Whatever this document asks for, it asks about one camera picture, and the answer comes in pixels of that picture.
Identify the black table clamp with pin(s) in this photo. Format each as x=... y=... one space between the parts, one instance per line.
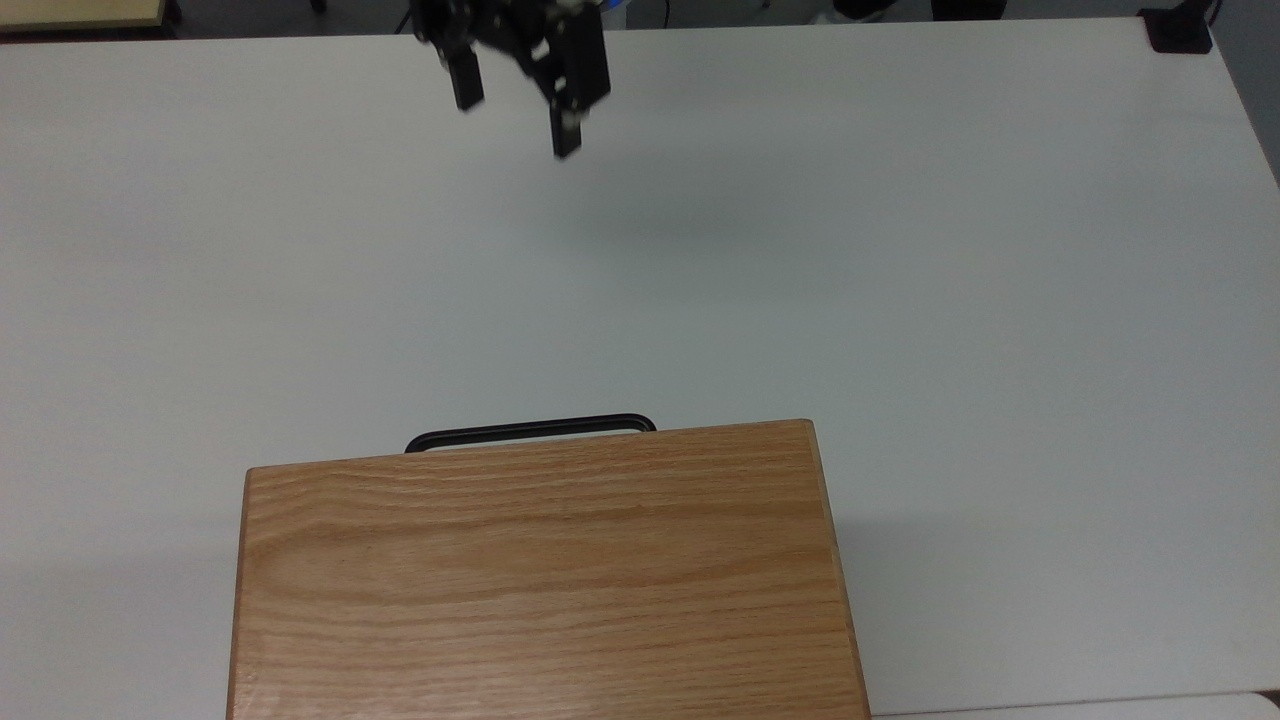
x=1180 y=28

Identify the light wooden side table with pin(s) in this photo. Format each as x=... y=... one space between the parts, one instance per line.
x=75 y=12

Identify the oak wooden cabinet box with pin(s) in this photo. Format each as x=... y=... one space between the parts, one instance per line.
x=545 y=580

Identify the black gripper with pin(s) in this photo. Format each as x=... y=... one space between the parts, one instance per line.
x=520 y=35

